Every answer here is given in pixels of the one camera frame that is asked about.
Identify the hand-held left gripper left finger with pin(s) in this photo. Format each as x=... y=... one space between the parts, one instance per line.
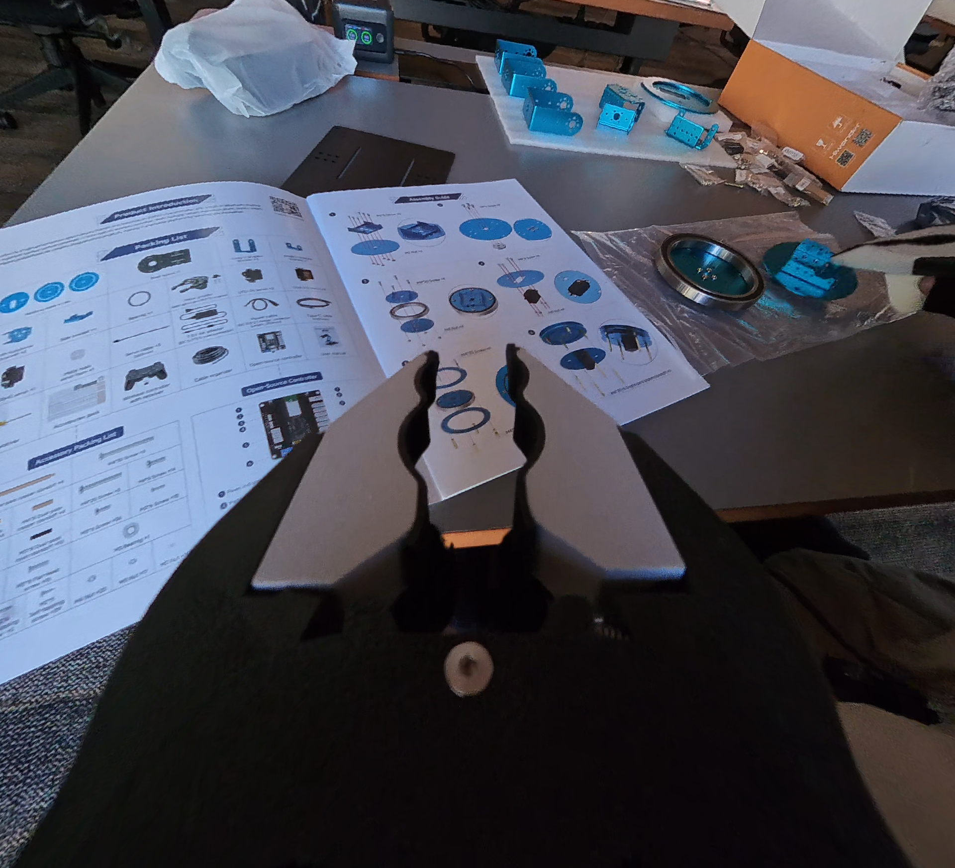
x=343 y=510

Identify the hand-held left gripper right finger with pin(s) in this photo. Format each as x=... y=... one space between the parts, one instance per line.
x=604 y=510

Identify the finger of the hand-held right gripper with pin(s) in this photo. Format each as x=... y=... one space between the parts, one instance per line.
x=918 y=236
x=880 y=258

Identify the blue disc with mounted bracket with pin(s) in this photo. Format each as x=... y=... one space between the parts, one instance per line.
x=806 y=271

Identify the clear plastic bag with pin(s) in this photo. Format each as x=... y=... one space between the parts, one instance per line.
x=746 y=338

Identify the blue round disc plate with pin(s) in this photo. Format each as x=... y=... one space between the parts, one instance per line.
x=694 y=258

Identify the grey desk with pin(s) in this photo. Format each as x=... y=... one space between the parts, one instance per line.
x=783 y=420

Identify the small crumpled clear wrapper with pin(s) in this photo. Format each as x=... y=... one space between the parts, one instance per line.
x=873 y=222

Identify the pile of small screw bags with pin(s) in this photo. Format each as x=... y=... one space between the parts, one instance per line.
x=776 y=174

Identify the bubble-wrapped part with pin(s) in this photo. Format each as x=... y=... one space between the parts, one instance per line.
x=941 y=84

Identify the orange cardboard box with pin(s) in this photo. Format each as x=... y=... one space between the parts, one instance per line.
x=806 y=107

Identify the open assembly manual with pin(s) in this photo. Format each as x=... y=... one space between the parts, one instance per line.
x=224 y=331

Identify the large blue flange plate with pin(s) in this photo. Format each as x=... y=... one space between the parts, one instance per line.
x=656 y=92

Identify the white foam sheet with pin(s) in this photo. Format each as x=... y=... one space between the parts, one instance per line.
x=582 y=137

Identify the white plastic bag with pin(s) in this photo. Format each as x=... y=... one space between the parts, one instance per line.
x=254 y=55

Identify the black label printer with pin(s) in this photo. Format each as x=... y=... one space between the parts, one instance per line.
x=365 y=32

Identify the small blue U bracket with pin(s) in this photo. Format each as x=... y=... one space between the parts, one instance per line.
x=690 y=133

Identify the blue square servo bracket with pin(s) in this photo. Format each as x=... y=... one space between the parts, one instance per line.
x=618 y=120

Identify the blue flat-top legged bracket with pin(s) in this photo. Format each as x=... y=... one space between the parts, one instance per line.
x=623 y=94

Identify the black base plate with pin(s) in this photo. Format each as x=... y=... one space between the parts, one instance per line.
x=373 y=159

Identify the large blue U bracket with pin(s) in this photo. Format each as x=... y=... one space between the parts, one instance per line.
x=526 y=83
x=515 y=49
x=552 y=113
x=522 y=64

